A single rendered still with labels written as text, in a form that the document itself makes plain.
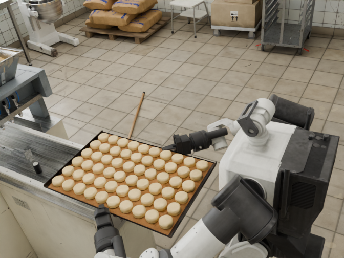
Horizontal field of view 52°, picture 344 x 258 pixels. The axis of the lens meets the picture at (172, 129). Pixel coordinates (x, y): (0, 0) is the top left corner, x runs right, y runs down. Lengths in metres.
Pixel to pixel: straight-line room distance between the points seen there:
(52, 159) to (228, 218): 1.24
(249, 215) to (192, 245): 0.16
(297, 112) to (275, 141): 0.19
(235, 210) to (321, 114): 2.74
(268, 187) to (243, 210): 0.13
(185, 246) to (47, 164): 1.16
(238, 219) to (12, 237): 1.62
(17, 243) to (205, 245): 1.58
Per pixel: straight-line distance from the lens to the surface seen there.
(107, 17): 5.32
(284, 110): 1.21
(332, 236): 2.58
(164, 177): 1.42
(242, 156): 1.01
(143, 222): 1.31
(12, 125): 2.23
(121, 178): 1.45
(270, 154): 1.02
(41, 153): 2.02
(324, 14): 5.12
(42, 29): 5.63
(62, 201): 1.67
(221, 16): 4.99
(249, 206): 0.90
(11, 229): 2.26
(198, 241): 0.92
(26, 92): 2.15
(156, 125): 3.42
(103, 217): 1.30
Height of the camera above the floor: 2.01
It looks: 37 degrees down
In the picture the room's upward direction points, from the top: 7 degrees counter-clockwise
